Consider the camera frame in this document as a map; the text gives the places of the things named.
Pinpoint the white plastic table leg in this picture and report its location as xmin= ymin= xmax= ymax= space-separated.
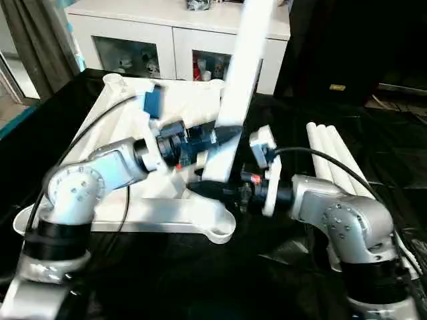
xmin=325 ymin=123 xmax=422 ymax=280
xmin=315 ymin=123 xmax=361 ymax=197
xmin=306 ymin=122 xmax=338 ymax=183
xmin=201 ymin=0 xmax=282 ymax=184

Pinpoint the white plastic table top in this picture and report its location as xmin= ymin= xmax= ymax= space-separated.
xmin=12 ymin=73 xmax=238 ymax=246

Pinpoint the black mat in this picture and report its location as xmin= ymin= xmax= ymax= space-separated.
xmin=0 ymin=68 xmax=427 ymax=320

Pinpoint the black and white figurine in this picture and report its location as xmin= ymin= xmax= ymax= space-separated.
xmin=144 ymin=54 xmax=161 ymax=75

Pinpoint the white display cabinet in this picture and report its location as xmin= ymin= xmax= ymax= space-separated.
xmin=65 ymin=0 xmax=291 ymax=96

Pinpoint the black cabinet with gold label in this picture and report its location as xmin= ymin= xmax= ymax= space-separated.
xmin=273 ymin=0 xmax=381 ymax=104

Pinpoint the teal floor mat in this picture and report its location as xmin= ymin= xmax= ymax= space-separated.
xmin=0 ymin=105 xmax=37 ymax=137

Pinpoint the dark low furniture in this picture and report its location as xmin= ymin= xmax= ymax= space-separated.
xmin=365 ymin=81 xmax=427 ymax=113

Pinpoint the grey curtain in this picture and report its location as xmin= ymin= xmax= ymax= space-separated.
xmin=0 ymin=0 xmax=83 ymax=101

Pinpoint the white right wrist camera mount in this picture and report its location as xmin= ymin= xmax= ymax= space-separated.
xmin=248 ymin=125 xmax=283 ymax=216

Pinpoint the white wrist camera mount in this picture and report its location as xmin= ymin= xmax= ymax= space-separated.
xmin=131 ymin=83 xmax=167 ymax=174
xmin=248 ymin=125 xmax=283 ymax=216

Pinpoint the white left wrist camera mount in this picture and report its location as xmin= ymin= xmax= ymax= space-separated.
xmin=131 ymin=83 xmax=167 ymax=174

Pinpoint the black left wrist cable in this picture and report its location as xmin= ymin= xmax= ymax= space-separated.
xmin=26 ymin=95 xmax=149 ymax=234

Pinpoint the grey door frame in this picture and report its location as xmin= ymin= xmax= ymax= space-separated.
xmin=0 ymin=49 xmax=41 ymax=104

